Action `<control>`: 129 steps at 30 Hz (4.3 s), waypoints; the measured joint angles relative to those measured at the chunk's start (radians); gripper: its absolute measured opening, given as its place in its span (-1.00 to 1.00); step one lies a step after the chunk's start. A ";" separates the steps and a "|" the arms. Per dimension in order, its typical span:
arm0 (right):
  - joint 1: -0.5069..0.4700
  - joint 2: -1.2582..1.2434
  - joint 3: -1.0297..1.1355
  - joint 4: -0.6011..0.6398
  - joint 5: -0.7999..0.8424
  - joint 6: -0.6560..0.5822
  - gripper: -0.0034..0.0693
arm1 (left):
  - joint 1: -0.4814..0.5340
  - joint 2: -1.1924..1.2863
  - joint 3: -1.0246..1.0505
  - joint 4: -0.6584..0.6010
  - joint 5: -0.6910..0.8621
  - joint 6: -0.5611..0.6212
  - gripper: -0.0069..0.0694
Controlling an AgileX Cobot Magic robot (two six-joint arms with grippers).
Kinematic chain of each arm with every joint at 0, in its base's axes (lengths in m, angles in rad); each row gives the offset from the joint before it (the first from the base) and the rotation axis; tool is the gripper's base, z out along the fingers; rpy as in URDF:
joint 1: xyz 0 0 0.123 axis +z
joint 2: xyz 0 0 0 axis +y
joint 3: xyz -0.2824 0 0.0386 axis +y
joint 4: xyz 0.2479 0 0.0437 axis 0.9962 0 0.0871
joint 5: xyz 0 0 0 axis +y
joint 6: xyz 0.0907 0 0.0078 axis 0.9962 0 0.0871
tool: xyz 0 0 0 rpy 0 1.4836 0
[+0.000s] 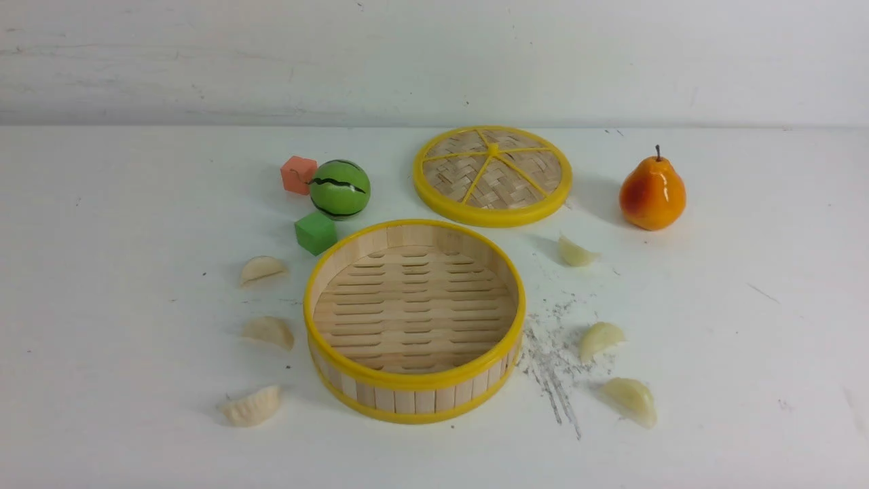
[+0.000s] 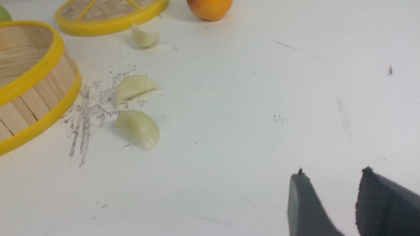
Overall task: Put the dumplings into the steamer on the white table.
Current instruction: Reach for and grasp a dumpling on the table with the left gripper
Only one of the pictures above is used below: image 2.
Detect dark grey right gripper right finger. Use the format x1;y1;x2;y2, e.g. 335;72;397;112
355;167;420;236

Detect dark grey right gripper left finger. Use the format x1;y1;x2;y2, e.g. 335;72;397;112
287;169;343;236

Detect pale dumpling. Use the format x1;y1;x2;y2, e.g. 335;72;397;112
114;109;160;151
115;75;162;105
131;23;160;48

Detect woven bamboo steamer lid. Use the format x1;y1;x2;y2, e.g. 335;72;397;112
54;0;170;36

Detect bamboo steamer tray yellow rim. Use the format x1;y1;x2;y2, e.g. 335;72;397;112
1;21;82;155

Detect orange toy pear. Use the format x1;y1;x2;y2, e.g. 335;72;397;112
186;0;233;21

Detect green toy watermelon ball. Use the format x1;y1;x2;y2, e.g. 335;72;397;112
0;5;12;23

